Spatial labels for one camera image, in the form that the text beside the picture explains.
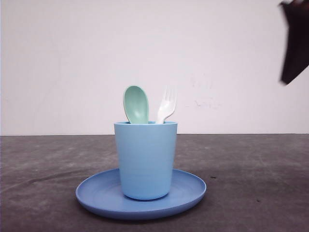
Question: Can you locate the light blue plastic cup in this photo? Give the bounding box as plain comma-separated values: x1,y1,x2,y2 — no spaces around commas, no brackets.
114,122,178,200

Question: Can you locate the mint green plastic spoon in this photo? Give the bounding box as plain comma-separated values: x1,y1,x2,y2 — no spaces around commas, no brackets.
123,86,149,124

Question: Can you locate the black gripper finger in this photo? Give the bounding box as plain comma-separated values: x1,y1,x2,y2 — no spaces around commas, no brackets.
280,0,309,85

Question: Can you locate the blue plastic plate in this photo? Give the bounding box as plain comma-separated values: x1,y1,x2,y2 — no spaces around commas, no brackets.
75,168,207,220

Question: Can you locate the white plastic fork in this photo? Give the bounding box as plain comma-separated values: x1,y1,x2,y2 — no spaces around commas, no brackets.
155,87,177,124

